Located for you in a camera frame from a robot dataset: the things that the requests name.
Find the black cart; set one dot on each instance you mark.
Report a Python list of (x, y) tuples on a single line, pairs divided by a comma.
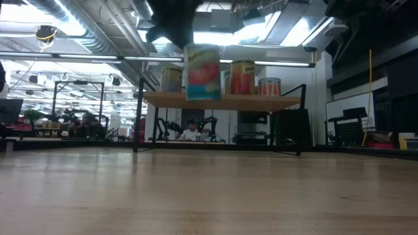
[(351, 130)]

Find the person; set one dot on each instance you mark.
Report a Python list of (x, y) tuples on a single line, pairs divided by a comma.
[(190, 134)]

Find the dark monitor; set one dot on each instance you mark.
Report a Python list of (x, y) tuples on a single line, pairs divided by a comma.
[(9, 111)]

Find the black background robot arm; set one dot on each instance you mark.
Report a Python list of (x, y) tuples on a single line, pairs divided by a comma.
[(210, 122), (166, 125)]

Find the black equipment rack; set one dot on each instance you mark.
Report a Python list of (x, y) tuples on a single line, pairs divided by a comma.
[(253, 117)]

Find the red yellow label can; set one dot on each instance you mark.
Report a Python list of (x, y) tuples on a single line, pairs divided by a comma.
[(242, 78)]

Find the green potted plant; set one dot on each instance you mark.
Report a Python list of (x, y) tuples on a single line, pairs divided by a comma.
[(32, 115)]

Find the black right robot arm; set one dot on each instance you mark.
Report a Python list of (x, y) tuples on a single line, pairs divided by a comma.
[(343, 8)]

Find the silver ventilation duct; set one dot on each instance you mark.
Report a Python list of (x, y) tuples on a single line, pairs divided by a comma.
[(98, 39)]

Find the red box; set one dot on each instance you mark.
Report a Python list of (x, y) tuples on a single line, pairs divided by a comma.
[(379, 145)]

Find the green red label can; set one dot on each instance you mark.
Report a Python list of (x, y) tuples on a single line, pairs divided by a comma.
[(171, 80)]

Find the short orange label can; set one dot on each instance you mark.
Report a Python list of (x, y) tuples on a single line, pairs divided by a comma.
[(269, 87)]

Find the black metal frame station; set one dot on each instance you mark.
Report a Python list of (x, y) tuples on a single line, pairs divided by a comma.
[(78, 82)]

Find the black cabinet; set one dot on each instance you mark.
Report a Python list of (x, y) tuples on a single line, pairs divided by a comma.
[(289, 127)]

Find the long white light bar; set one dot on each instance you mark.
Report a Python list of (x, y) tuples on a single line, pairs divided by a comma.
[(147, 58)]

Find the pale yellow container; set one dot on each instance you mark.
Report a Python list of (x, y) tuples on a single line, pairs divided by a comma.
[(406, 140)]

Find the red panel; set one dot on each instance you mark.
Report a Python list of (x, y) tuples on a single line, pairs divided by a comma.
[(142, 129)]

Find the tall tomato label can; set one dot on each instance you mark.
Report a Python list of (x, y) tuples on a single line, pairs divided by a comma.
[(202, 75)]

